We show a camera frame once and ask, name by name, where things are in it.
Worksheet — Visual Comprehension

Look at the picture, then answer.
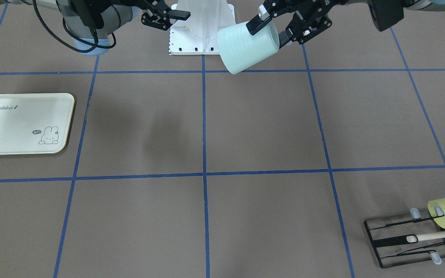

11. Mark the cream rabbit tray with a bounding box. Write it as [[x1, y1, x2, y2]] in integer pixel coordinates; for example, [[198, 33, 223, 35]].
[[0, 93, 75, 155]]

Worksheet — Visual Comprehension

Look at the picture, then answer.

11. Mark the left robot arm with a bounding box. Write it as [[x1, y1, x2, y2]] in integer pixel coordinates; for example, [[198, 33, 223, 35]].
[[246, 0, 445, 49]]

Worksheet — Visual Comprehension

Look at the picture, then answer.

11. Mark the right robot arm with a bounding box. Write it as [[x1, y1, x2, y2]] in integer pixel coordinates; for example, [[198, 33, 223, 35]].
[[0, 0, 191, 55]]

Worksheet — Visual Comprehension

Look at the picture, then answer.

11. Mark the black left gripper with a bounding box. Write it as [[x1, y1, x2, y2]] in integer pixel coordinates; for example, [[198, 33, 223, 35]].
[[246, 0, 341, 49]]

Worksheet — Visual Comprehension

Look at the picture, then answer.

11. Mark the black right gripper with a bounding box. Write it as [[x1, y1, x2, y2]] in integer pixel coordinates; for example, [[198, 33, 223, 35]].
[[131, 0, 191, 31]]

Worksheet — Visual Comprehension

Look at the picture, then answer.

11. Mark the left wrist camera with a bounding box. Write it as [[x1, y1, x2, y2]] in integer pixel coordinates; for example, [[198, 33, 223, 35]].
[[367, 0, 404, 32]]

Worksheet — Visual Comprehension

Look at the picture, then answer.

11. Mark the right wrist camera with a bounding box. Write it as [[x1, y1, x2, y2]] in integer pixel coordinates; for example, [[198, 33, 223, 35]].
[[70, 0, 109, 29]]

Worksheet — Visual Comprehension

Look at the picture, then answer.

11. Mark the light green cup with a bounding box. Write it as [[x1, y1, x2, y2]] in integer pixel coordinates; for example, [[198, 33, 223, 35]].
[[217, 21, 280, 75]]

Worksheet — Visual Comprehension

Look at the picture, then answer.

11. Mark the black wire cup rack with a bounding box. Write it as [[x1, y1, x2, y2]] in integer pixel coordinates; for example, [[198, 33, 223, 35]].
[[363, 208, 445, 269]]

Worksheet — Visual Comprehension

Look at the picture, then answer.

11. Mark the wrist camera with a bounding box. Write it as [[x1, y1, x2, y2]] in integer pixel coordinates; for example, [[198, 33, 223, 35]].
[[70, 0, 109, 29], [367, 0, 404, 32]]

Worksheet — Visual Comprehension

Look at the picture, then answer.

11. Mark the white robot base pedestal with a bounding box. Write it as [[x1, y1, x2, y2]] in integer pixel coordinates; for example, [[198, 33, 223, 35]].
[[168, 0, 236, 55]]

